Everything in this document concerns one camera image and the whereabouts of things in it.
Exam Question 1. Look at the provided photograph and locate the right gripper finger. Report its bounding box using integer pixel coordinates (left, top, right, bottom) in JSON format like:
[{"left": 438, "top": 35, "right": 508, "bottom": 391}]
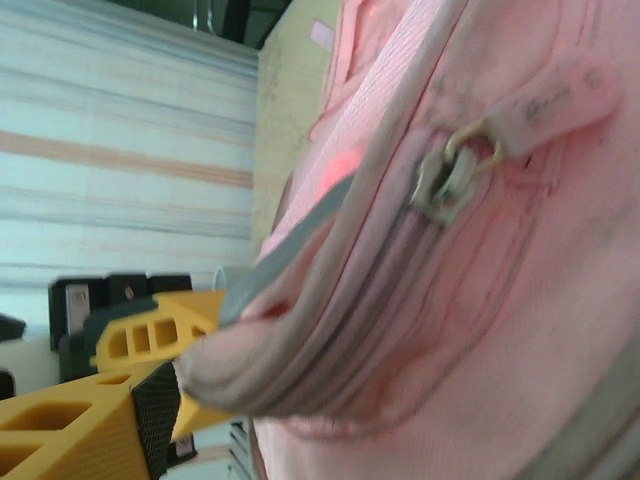
[{"left": 0, "top": 360, "right": 236, "bottom": 480}]

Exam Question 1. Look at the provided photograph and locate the pink school backpack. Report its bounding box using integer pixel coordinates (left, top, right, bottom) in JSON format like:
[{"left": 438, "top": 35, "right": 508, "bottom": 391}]
[{"left": 177, "top": 0, "right": 640, "bottom": 480}]

